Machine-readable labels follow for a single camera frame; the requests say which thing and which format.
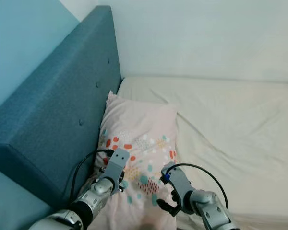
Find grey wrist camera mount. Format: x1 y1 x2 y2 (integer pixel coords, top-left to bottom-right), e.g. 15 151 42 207
106 148 130 182
161 162 195 211

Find cream sheeted mattress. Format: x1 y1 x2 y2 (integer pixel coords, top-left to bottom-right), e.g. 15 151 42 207
115 77 288 230

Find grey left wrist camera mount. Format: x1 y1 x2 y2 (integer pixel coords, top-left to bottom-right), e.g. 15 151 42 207
106 148 130 182

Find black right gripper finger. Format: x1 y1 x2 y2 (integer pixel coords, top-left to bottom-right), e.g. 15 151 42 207
157 199 178 217

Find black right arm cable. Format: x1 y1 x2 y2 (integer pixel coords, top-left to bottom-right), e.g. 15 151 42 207
168 163 229 211

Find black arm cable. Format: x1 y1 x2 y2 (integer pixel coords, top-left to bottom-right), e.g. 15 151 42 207
168 163 229 211
71 149 113 204

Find blue upholstered headboard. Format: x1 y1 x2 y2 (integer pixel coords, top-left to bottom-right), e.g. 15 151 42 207
0 6 123 209

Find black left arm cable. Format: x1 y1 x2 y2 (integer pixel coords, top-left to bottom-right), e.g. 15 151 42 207
71 149 113 204

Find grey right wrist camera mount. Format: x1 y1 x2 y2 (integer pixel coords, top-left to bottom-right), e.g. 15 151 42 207
161 162 195 211

